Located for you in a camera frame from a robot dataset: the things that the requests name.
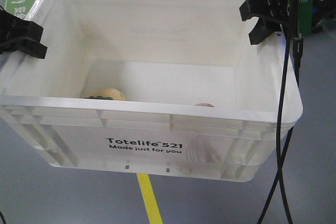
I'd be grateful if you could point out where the black cable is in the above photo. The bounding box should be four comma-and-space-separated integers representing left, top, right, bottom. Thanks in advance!
278, 35, 305, 224
257, 0, 302, 224

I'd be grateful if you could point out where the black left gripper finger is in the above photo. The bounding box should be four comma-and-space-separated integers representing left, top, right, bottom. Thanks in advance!
1, 36, 47, 59
1, 6, 44, 44

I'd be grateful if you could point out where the cream plush toy green trim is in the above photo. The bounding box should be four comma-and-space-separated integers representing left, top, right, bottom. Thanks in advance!
84, 88, 126, 101

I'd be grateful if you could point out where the green circuit board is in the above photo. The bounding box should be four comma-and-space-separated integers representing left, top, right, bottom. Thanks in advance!
298, 0, 313, 38

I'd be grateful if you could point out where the brown plush toy yellow trim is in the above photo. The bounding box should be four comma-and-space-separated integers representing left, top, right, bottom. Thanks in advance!
194, 103, 215, 108

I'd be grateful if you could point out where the green floor sign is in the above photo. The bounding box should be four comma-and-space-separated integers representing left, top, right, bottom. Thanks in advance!
5, 0, 35, 19

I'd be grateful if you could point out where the white plastic tote box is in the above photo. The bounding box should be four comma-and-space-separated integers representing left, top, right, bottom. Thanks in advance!
0, 0, 304, 183

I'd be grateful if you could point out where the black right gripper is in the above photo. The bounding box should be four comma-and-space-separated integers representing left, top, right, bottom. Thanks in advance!
239, 0, 335, 45

